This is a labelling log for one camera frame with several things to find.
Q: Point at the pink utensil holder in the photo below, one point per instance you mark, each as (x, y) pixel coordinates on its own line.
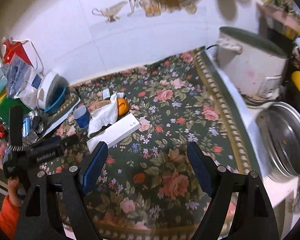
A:
(275, 15)

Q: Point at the blue white plastic bag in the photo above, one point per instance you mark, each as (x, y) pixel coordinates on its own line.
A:
(23, 82)

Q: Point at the green box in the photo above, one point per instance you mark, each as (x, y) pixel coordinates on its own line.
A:
(5, 106)

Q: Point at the orange sleeve forearm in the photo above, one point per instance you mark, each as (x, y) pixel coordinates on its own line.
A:
(9, 216)

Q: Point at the white tissue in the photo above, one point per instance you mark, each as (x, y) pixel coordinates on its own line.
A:
(104, 116)

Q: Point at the small blue cup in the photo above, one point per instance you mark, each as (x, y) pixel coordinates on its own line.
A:
(82, 116)

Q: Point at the left hand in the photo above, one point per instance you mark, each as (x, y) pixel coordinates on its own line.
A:
(12, 191)

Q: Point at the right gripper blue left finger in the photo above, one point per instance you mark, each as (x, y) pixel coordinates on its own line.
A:
(40, 217)

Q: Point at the steel basin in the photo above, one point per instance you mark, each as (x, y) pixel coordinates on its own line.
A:
(279, 126)

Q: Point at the orange fruit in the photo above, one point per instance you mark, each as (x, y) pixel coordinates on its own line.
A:
(122, 106)

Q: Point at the white rice cooker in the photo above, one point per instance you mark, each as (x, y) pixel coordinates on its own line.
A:
(254, 64)

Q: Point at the blue bowl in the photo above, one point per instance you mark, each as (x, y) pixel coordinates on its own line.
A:
(57, 100)

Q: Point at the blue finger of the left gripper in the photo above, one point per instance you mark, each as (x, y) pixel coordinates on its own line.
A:
(58, 141)

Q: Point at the white plate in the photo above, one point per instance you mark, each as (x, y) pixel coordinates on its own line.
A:
(47, 89)

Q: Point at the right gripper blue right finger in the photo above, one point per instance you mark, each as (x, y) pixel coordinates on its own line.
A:
(253, 218)

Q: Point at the floral green table cloth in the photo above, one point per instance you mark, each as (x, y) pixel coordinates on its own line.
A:
(147, 188)

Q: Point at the white flat box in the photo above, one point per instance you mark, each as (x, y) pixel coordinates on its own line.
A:
(116, 132)

